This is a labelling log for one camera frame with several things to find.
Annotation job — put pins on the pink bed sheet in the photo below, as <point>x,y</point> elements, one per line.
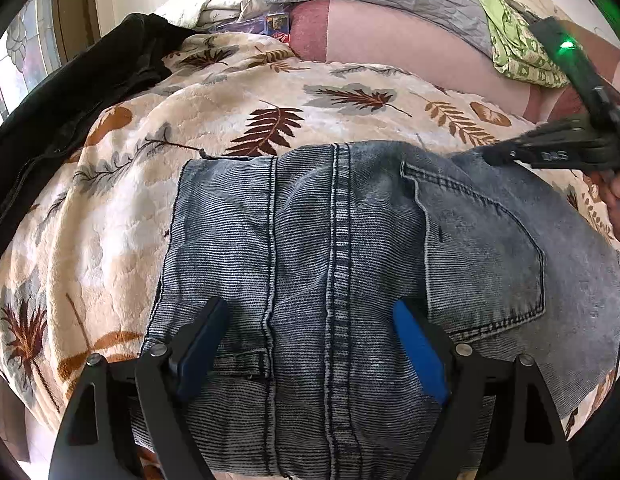
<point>350,31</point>

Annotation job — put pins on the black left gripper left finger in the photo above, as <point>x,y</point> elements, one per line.
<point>95,440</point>

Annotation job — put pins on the person's right hand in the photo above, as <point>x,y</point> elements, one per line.
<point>609,191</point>

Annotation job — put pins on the blue denim jeans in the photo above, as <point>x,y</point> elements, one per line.
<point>311,249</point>

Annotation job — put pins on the green patterned cloth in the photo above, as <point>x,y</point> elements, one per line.
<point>516,52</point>

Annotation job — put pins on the black garment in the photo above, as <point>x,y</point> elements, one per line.
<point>53,121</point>

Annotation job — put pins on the cream leaf print blanket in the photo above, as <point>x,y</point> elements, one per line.
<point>81,273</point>

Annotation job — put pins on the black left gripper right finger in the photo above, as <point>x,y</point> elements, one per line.
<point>525,438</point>

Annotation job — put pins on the stained glass window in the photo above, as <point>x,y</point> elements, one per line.
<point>28,54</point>

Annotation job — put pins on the colourful small packet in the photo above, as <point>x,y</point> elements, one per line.
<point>275,25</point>

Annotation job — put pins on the cream pillow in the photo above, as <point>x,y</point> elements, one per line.
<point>214,13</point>

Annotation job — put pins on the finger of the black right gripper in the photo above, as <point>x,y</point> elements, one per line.
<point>577,142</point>

